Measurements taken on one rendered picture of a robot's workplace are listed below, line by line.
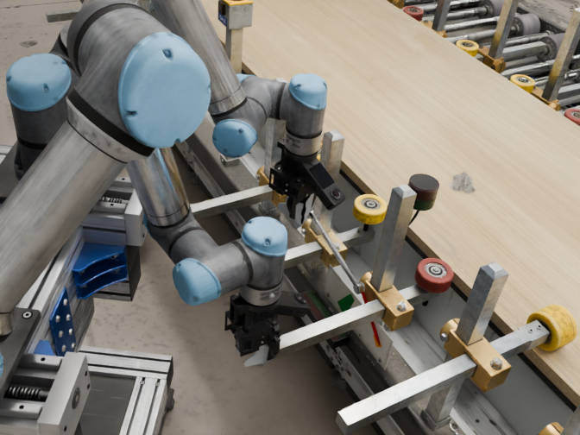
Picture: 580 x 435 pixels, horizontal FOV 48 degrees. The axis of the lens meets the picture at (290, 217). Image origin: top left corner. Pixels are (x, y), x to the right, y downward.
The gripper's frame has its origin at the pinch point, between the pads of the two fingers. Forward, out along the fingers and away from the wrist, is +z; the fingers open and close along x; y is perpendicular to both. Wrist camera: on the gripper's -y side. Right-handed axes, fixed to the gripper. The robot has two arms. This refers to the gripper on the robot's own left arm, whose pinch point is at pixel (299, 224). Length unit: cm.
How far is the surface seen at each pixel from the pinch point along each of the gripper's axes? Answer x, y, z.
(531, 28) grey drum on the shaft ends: -180, 22, 11
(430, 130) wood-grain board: -63, 3, 3
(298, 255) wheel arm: -1.4, 0.3, 10.7
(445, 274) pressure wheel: -13.2, -31.0, 2.5
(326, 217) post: -11.5, 0.6, 4.9
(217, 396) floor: -2, 26, 93
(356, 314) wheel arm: 6.8, -22.2, 6.9
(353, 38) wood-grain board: -95, 55, 3
